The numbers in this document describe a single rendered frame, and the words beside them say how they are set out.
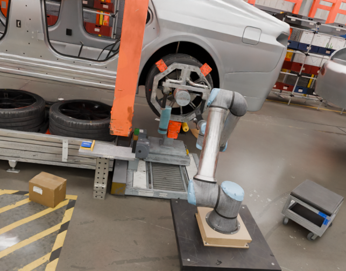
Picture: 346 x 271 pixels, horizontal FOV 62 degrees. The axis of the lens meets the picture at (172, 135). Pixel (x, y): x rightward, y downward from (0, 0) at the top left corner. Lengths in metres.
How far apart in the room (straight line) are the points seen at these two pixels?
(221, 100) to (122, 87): 0.84
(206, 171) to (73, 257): 1.01
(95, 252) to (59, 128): 1.18
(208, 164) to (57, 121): 1.51
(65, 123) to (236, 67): 1.67
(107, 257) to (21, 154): 1.21
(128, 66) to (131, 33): 0.24
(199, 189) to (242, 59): 1.55
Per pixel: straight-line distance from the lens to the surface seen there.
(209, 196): 1.77
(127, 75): 2.25
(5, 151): 2.80
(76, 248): 2.14
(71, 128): 2.67
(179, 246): 1.81
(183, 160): 3.01
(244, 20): 2.88
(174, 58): 2.71
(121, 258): 2.09
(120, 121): 2.37
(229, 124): 2.02
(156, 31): 2.75
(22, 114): 2.83
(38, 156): 2.73
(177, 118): 2.78
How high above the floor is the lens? 1.54
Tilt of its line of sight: 23 degrees down
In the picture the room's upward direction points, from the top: 12 degrees clockwise
